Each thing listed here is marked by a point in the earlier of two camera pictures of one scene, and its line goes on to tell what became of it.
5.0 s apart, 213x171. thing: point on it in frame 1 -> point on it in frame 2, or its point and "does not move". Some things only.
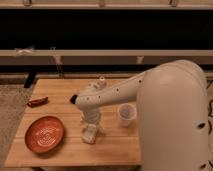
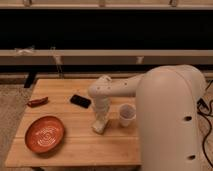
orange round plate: [44, 134] does not move
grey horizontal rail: [103, 56] does not move
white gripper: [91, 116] -> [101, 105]
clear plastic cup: [127, 113] does not move
